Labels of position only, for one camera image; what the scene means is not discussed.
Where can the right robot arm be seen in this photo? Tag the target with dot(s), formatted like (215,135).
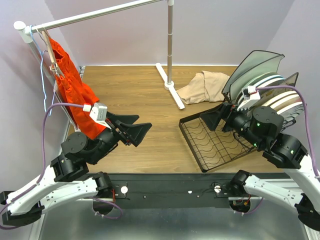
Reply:
(263,131)

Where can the black mounting rail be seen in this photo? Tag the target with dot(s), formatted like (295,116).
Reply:
(173,190)

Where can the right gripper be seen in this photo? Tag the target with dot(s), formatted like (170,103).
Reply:
(211,118)

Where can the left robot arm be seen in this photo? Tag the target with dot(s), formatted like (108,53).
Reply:
(65,179)

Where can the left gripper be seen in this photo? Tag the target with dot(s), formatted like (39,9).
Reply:
(135,133)

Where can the orange garment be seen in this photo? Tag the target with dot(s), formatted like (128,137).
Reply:
(74,91)

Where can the wooden clip hanger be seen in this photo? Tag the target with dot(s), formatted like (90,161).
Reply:
(53,62)

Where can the square leaf pattern plate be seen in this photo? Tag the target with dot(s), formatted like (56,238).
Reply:
(289,81)

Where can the white clothes rack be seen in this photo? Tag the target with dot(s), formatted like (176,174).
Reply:
(26,31)

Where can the black wire dish rack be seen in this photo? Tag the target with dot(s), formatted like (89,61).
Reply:
(215,148)

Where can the blue wire hanger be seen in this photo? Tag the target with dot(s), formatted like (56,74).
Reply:
(42,52)

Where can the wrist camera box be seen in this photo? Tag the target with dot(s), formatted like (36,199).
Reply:
(250,96)
(98,114)

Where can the large square green plate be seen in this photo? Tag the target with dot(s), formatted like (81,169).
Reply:
(257,65)

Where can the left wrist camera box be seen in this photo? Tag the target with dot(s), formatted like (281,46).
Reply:
(98,114)

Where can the cream round plate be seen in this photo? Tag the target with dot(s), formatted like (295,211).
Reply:
(284,99)

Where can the white blue rimmed plate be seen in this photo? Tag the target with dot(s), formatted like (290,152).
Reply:
(263,83)

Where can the pink and cream plate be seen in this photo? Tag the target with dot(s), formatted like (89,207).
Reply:
(292,110)

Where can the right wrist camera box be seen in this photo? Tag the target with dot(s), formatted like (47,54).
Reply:
(250,96)

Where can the beige cloth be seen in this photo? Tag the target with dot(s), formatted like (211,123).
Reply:
(205,86)

